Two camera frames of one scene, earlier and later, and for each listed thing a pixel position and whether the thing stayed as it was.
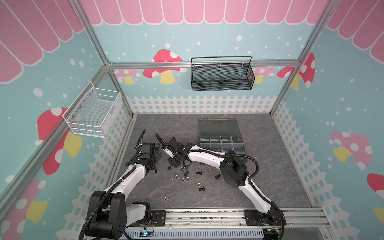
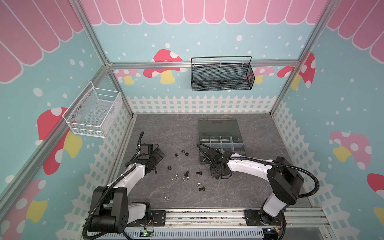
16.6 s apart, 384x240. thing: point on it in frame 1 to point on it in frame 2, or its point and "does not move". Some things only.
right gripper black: [175, 159] to [216, 167]
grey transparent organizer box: [220, 135] does not move
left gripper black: [157, 156] does not move
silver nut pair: [183, 179] does not move
